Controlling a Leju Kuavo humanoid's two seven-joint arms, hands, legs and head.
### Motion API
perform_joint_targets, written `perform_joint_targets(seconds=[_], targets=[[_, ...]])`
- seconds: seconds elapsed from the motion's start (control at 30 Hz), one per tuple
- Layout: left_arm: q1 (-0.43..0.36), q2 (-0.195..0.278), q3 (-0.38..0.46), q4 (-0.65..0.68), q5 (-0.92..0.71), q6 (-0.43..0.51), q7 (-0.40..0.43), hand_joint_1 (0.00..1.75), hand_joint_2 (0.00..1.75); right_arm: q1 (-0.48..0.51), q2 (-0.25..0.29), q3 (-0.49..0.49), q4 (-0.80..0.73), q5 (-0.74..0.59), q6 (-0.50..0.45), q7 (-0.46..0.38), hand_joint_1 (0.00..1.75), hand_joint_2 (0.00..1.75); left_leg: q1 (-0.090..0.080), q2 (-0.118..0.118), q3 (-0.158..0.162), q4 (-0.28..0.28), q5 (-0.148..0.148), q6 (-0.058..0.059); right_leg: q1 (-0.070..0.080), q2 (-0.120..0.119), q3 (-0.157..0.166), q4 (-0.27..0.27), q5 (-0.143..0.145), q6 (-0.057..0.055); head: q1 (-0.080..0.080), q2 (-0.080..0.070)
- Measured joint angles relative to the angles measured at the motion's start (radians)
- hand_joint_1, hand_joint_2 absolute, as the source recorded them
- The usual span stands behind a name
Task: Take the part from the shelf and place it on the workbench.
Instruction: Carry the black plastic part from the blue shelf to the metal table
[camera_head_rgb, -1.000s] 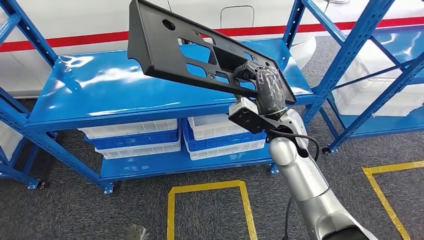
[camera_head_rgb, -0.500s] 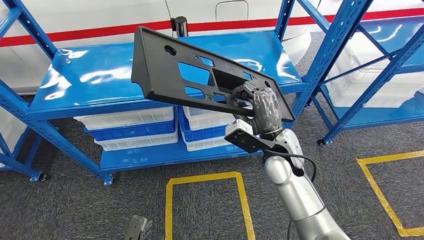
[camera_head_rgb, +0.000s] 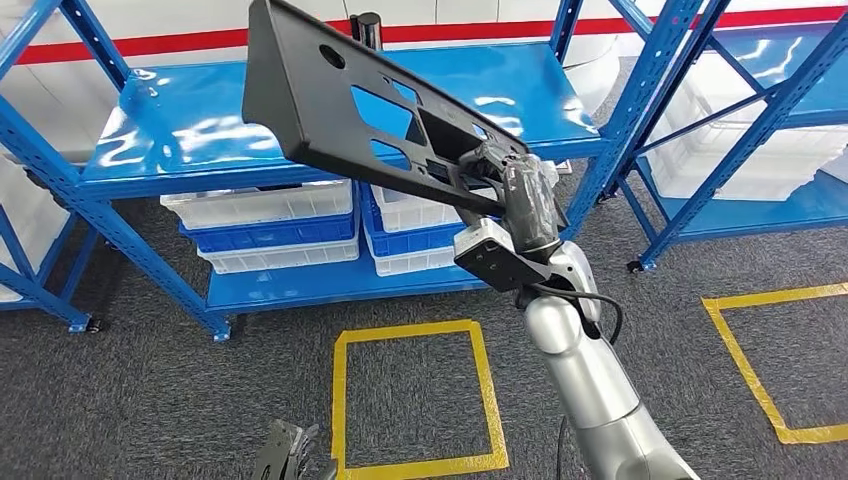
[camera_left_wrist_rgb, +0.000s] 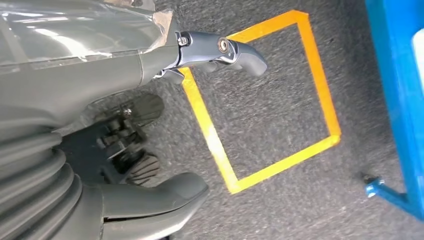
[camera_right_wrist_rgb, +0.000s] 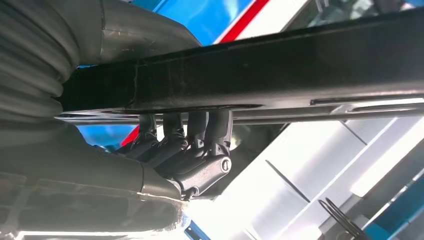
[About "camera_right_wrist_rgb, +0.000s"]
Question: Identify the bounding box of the blue metal shelf rack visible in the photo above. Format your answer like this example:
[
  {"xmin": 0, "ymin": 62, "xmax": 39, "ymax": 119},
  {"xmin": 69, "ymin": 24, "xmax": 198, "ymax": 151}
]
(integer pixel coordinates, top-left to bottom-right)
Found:
[{"xmin": 76, "ymin": 0, "xmax": 424, "ymax": 240}]

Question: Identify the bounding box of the thin black wire loop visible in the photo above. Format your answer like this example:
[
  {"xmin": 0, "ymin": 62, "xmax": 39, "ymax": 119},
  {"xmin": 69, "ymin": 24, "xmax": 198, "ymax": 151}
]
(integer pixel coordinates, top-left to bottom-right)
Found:
[{"xmin": 317, "ymin": 197, "xmax": 369, "ymax": 240}]

